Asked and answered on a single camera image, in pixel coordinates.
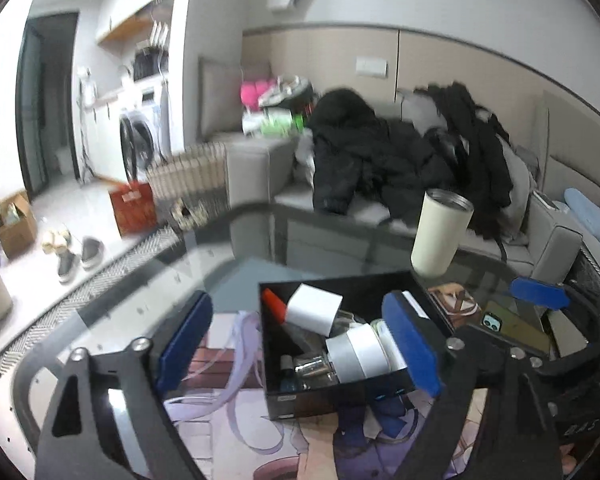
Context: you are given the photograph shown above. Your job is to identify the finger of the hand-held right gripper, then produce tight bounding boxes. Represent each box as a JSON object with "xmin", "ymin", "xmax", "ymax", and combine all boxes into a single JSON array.
[
  {"xmin": 509, "ymin": 276, "xmax": 600, "ymax": 356},
  {"xmin": 527, "ymin": 345, "xmax": 600, "ymax": 383}
]

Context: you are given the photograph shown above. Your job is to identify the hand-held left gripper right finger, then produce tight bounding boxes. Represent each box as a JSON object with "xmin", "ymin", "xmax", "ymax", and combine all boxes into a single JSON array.
[{"xmin": 381, "ymin": 290, "xmax": 563, "ymax": 480}]

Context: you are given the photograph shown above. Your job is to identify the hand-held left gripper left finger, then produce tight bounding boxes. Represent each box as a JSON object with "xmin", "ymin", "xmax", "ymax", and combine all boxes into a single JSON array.
[{"xmin": 34, "ymin": 290, "xmax": 215, "ymax": 480}]

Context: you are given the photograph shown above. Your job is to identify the grey tape roll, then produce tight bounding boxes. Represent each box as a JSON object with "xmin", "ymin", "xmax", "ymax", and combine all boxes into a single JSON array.
[{"xmin": 325, "ymin": 322, "xmax": 406, "ymax": 383}]

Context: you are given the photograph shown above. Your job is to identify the orange capped white tube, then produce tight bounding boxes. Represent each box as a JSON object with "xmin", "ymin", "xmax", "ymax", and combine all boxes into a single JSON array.
[{"xmin": 261, "ymin": 287, "xmax": 288, "ymax": 323}]

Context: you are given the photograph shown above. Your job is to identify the white charger plug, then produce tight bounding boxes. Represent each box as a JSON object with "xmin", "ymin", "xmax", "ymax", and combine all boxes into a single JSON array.
[{"xmin": 286, "ymin": 282, "xmax": 343, "ymax": 336}]

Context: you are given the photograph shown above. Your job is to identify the black storage box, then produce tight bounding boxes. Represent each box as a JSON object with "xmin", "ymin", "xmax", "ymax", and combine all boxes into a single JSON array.
[{"xmin": 257, "ymin": 270, "xmax": 453, "ymax": 421}]

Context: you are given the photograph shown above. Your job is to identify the person's right hand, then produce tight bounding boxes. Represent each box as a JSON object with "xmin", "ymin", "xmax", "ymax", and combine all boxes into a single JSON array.
[{"xmin": 561, "ymin": 445, "xmax": 581, "ymax": 478}]

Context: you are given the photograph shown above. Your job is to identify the olive green phone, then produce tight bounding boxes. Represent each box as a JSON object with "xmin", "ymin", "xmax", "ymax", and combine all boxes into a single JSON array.
[{"xmin": 480, "ymin": 300, "xmax": 551, "ymax": 356}]

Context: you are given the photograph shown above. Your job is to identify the brown white coaster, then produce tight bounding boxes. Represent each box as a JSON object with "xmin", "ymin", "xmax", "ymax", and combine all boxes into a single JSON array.
[{"xmin": 427, "ymin": 282, "xmax": 481, "ymax": 317}]

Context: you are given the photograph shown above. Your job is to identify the light blue cushion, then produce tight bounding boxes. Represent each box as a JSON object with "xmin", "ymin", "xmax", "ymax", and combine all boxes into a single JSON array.
[{"xmin": 564, "ymin": 187, "xmax": 600, "ymax": 233}]

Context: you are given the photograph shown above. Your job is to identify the grey garment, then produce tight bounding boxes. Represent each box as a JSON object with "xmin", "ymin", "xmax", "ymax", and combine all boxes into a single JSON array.
[{"xmin": 497, "ymin": 135, "xmax": 536, "ymax": 246}]

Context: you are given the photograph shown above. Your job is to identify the clear glass jar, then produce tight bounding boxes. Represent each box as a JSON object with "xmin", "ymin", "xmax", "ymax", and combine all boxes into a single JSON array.
[{"xmin": 280, "ymin": 352, "xmax": 333, "ymax": 392}]

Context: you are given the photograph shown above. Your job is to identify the cream tumbler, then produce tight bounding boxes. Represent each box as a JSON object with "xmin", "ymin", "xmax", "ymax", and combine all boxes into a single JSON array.
[{"xmin": 411, "ymin": 188, "xmax": 475, "ymax": 278}]

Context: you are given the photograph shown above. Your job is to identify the printed desk mat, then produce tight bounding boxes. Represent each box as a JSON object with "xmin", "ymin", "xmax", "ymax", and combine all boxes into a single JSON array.
[{"xmin": 160, "ymin": 310, "xmax": 566, "ymax": 480}]

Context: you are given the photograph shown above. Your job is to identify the grey shoes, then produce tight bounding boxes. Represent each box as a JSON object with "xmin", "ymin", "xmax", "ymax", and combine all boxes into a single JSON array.
[{"xmin": 57, "ymin": 237, "xmax": 106, "ymax": 283}]

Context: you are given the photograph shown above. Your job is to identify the wicker basket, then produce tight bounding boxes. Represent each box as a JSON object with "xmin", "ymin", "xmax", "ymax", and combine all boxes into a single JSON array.
[{"xmin": 145, "ymin": 142, "xmax": 231, "ymax": 221}]

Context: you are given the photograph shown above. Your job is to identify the beige slippers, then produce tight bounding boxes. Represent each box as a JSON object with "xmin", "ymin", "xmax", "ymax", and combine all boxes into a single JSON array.
[{"xmin": 41, "ymin": 227, "xmax": 73, "ymax": 256}]

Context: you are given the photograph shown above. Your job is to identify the grey sofa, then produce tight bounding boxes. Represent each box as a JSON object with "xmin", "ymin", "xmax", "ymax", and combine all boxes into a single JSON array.
[{"xmin": 225, "ymin": 130, "xmax": 600, "ymax": 281}]

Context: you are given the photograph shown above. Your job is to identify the black puffer jacket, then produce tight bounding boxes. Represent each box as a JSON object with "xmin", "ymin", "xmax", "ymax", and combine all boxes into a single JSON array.
[{"xmin": 307, "ymin": 89, "xmax": 453, "ymax": 221}]

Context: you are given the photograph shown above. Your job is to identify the cardboard box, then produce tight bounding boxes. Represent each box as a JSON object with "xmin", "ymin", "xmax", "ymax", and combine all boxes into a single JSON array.
[{"xmin": 0, "ymin": 190, "xmax": 38, "ymax": 259}]

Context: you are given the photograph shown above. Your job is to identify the white washing machine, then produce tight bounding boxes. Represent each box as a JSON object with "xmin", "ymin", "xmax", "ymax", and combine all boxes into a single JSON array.
[{"xmin": 119, "ymin": 85, "xmax": 173, "ymax": 181}]

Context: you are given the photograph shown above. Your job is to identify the mop stand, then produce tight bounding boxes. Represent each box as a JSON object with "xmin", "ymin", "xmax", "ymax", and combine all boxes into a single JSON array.
[{"xmin": 77, "ymin": 67, "xmax": 98, "ymax": 186}]

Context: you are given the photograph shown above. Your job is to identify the green tissue pack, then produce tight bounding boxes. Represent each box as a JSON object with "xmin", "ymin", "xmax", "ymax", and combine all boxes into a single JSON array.
[{"xmin": 260, "ymin": 109, "xmax": 306, "ymax": 136}]

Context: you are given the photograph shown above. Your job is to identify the grey pillow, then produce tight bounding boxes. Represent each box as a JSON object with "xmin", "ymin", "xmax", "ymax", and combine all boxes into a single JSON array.
[{"xmin": 197, "ymin": 57, "xmax": 273, "ymax": 141}]

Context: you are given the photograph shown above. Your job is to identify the pink plush toy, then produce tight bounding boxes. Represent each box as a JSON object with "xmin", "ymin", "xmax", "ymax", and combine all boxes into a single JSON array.
[{"xmin": 240, "ymin": 79, "xmax": 276, "ymax": 108}]

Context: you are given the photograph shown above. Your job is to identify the black white round bag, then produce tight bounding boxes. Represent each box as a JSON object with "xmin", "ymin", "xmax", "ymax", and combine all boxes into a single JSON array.
[{"xmin": 260, "ymin": 75, "xmax": 315, "ymax": 108}]

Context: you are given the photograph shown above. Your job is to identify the black microwave oven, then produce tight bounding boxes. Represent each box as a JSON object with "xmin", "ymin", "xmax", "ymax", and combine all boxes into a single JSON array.
[{"xmin": 132, "ymin": 47, "xmax": 170, "ymax": 81}]

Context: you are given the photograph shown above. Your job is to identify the dark glass door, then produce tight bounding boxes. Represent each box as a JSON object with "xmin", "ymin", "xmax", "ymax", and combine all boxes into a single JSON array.
[{"xmin": 15, "ymin": 10, "xmax": 81, "ymax": 201}]

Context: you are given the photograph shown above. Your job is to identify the white wall socket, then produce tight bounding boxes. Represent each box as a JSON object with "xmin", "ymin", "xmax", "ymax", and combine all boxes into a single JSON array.
[{"xmin": 356, "ymin": 57, "xmax": 388, "ymax": 78}]

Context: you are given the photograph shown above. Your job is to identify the white wall cabinet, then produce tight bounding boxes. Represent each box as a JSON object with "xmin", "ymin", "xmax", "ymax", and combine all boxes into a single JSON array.
[{"xmin": 96, "ymin": 0, "xmax": 178, "ymax": 46}]

